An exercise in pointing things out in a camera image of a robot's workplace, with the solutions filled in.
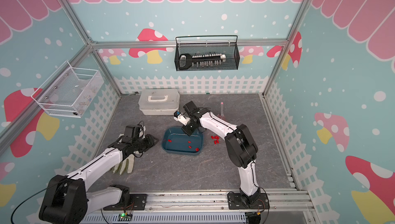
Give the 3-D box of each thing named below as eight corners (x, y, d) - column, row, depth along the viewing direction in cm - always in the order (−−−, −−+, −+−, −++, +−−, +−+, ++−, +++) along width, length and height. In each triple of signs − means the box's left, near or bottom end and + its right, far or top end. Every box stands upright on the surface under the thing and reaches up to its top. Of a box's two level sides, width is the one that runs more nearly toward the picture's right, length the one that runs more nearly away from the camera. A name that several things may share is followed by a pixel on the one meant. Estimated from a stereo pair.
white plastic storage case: (142, 117, 110) (135, 105, 99) (149, 92, 125) (145, 79, 115) (178, 117, 110) (176, 105, 99) (181, 92, 126) (179, 79, 115)
